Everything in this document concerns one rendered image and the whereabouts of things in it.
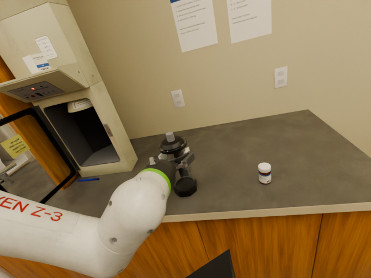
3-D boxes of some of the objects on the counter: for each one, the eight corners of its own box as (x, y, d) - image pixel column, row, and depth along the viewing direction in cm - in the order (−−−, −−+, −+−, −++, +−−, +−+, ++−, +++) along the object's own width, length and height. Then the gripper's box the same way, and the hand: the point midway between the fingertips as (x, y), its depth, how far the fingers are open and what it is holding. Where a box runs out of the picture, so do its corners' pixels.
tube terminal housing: (102, 153, 128) (34, 28, 92) (145, 146, 121) (89, 9, 85) (81, 177, 106) (-20, 27, 70) (131, 171, 100) (48, 1, 63)
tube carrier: (175, 179, 83) (162, 138, 74) (199, 176, 81) (187, 134, 71) (171, 197, 74) (154, 153, 64) (197, 194, 71) (184, 148, 62)
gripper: (195, 158, 47) (201, 138, 69) (120, 168, 51) (148, 147, 73) (201, 184, 48) (205, 157, 70) (127, 192, 52) (153, 165, 74)
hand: (175, 154), depth 69 cm, fingers closed on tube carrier, 9 cm apart
